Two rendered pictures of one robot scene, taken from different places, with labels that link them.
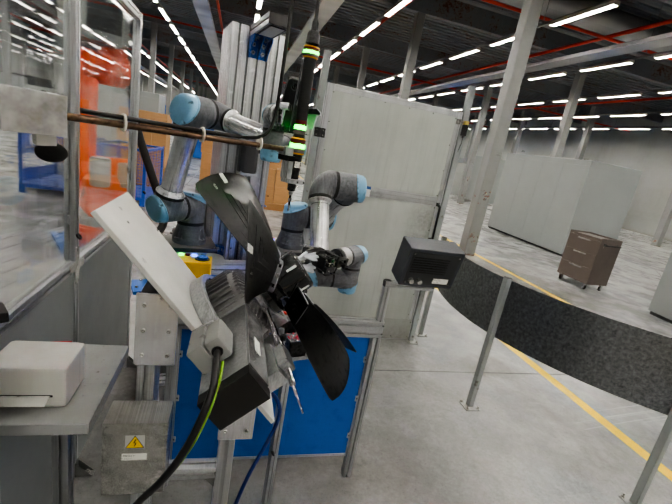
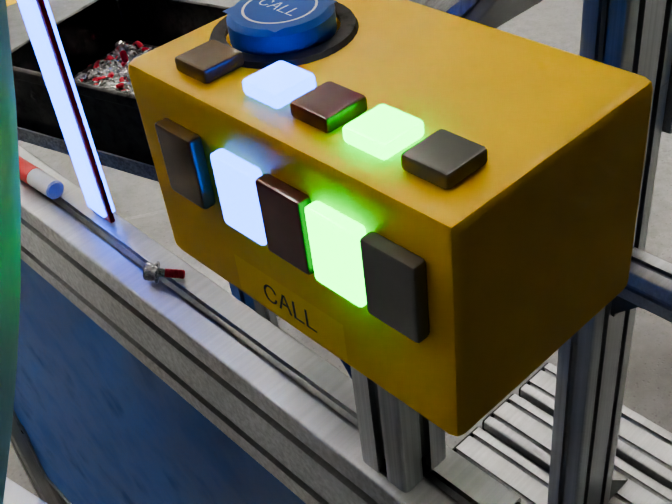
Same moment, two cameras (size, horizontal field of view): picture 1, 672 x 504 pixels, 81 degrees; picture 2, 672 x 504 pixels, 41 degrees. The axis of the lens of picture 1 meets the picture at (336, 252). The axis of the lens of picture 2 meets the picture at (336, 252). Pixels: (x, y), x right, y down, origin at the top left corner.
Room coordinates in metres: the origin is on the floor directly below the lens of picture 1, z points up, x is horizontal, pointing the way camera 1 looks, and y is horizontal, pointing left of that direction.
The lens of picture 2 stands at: (1.55, 0.80, 1.22)
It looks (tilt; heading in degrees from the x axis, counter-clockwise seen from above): 39 degrees down; 247
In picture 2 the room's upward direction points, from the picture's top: 8 degrees counter-clockwise
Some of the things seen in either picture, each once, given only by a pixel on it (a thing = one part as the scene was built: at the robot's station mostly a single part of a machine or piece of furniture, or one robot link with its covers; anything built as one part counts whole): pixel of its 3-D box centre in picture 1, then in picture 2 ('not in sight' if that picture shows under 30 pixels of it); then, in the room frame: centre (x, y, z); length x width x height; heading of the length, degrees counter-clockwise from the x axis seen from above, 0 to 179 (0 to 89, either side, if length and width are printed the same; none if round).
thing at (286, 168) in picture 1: (292, 165); not in sight; (1.16, 0.17, 1.50); 0.09 x 0.07 x 0.10; 141
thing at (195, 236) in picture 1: (190, 230); not in sight; (1.75, 0.68, 1.09); 0.15 x 0.15 x 0.10
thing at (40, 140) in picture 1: (51, 148); not in sight; (0.71, 0.53, 1.48); 0.05 x 0.04 x 0.05; 141
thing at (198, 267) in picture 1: (189, 270); (379, 188); (1.43, 0.55, 1.02); 0.16 x 0.10 x 0.11; 106
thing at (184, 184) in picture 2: not in sight; (185, 163); (1.49, 0.52, 1.04); 0.02 x 0.01 x 0.03; 106
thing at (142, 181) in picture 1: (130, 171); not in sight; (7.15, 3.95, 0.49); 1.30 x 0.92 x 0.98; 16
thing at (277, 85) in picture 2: not in sight; (279, 84); (1.46, 0.54, 1.08); 0.02 x 0.02 x 0.01; 16
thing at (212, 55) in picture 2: not in sight; (209, 61); (1.47, 0.51, 1.08); 0.02 x 0.02 x 0.01; 16
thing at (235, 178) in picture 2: not in sight; (242, 197); (1.48, 0.55, 1.04); 0.02 x 0.01 x 0.03; 106
